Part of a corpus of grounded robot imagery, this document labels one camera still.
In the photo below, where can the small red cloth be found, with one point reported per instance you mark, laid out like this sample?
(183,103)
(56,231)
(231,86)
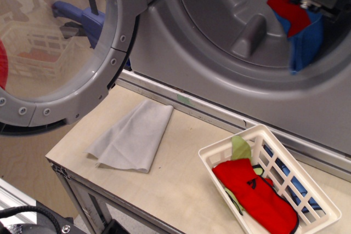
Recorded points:
(293,18)

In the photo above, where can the large blue cloth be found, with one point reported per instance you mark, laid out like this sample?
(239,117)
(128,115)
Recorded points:
(306,44)

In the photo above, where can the grey washing machine body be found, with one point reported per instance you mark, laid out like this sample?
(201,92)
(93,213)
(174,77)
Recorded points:
(235,54)

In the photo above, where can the white plastic laundry basket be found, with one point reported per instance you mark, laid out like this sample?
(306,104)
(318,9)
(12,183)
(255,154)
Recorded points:
(291,182)

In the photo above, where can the grey round machine door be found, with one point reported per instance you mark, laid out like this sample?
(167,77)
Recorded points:
(55,77)

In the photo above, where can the light green cloth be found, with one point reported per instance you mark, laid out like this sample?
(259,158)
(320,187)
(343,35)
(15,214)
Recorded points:
(241,150)

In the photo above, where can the red cloth in basket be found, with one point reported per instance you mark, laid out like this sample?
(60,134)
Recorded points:
(257,196)

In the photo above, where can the blue plastic object behind door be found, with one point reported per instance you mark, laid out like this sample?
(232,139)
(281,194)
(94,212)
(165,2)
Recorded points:
(91,23)

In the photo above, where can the grey folded cloth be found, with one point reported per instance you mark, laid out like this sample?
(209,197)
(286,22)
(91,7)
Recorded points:
(132,142)

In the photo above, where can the red object behind door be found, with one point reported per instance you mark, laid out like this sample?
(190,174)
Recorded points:
(3,66)

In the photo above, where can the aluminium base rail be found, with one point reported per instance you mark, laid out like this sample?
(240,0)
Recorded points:
(305,151)

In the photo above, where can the aluminium table frame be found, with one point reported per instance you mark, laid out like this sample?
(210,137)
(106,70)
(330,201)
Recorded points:
(93,203)

